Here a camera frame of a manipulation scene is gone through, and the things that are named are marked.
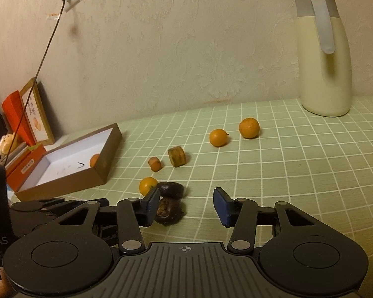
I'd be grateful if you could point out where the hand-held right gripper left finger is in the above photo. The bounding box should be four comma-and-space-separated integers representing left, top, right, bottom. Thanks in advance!
34, 188, 161, 254

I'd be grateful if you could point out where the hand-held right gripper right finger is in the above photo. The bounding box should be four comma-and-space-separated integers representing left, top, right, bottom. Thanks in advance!
213, 187, 339, 253

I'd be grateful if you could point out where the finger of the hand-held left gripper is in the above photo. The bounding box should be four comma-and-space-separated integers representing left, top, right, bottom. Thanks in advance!
50, 197, 110, 218
95, 221, 119, 247

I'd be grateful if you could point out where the brown cardboard box white inside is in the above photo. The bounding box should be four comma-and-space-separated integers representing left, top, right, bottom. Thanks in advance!
14, 123, 123, 202

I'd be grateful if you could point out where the rough-skinned orange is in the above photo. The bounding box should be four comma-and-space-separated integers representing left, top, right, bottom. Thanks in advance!
239, 117, 261, 139

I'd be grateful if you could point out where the orange gift box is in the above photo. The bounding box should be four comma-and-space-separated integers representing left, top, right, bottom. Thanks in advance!
5, 144, 47, 191

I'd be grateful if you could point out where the smooth orange with stem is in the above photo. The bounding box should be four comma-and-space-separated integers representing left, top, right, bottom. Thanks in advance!
209, 129, 230, 147

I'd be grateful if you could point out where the small plush toy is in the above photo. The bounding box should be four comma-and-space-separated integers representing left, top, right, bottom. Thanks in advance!
0, 133, 19, 156

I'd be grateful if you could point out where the green checked tablecloth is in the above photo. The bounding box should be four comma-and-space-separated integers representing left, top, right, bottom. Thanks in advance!
6, 95, 373, 298

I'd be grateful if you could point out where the upright orange box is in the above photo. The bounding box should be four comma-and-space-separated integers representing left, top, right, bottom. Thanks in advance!
2, 91, 35, 146

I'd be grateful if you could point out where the wooden picture frame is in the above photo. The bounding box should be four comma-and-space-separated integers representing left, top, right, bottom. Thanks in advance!
19, 77, 55, 146

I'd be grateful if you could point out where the black charging cable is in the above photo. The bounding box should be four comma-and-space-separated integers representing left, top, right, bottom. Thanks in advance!
4, 0, 70, 168

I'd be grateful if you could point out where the cream thermos jug grey handle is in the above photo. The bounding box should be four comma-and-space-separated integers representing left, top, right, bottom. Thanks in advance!
294, 0, 352, 118

